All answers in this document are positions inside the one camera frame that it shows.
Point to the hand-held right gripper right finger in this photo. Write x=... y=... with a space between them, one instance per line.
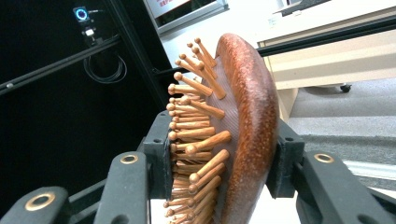
x=286 y=165

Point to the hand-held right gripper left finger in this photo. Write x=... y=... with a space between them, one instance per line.
x=158 y=161

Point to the wooden paddle hairbrush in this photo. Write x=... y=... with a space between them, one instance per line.
x=255 y=102

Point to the black curtain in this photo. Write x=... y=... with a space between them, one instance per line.
x=62 y=130

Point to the light wooden office desk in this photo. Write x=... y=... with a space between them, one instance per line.
x=336 y=62

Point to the black keyboard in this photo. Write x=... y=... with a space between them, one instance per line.
x=306 y=5

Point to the black upright frame post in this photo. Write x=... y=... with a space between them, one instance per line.
x=137 y=46

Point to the black slanted frame bar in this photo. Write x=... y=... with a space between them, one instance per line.
x=56 y=67

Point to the grey framed wall board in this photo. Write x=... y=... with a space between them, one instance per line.
x=186 y=15

